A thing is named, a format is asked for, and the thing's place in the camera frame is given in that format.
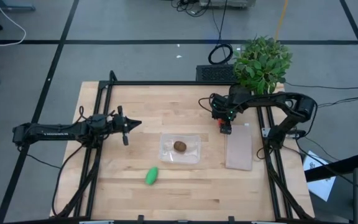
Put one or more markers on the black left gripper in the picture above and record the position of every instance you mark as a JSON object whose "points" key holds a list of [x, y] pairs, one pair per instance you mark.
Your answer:
{"points": [[120, 124]]}

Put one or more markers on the black device at table edge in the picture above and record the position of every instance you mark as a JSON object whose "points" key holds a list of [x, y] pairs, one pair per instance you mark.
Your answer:
{"points": [[179, 83]]}

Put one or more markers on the green toy corn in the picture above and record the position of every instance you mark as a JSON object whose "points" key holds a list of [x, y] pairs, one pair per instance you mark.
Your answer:
{"points": [[151, 175]]}

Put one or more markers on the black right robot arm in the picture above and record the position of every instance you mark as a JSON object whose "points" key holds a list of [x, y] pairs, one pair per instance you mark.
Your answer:
{"points": [[303, 105]]}

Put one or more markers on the black desk bar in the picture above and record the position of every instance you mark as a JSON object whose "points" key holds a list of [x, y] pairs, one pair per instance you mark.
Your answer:
{"points": [[337, 166]]}

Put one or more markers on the grey device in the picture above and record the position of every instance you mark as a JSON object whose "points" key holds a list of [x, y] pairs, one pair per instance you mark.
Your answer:
{"points": [[225, 2]]}

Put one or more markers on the white paper sheet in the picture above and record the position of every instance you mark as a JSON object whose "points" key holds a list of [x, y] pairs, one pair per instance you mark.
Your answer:
{"points": [[320, 183]]}

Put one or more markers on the green potted plant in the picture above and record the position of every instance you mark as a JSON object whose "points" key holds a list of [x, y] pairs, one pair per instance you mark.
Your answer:
{"points": [[259, 65]]}

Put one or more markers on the grey furniture leg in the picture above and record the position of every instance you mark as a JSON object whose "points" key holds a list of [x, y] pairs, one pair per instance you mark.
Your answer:
{"points": [[11, 8]]}

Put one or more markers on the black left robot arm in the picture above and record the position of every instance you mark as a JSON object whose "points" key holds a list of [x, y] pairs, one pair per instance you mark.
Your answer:
{"points": [[51, 133]]}

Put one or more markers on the clear plastic tupperware container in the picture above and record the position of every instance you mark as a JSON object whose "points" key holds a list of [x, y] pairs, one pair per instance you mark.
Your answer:
{"points": [[194, 155]]}

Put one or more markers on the black vented box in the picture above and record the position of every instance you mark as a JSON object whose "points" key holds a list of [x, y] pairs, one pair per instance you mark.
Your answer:
{"points": [[215, 73]]}

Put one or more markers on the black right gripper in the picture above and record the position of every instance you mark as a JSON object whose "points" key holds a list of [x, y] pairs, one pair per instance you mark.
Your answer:
{"points": [[224, 109]]}

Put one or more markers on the translucent tupperware lid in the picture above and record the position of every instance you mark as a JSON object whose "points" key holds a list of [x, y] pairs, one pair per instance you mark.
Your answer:
{"points": [[239, 149]]}

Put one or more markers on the brown toy kiwi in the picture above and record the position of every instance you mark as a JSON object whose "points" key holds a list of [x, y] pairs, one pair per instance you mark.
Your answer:
{"points": [[180, 146]]}

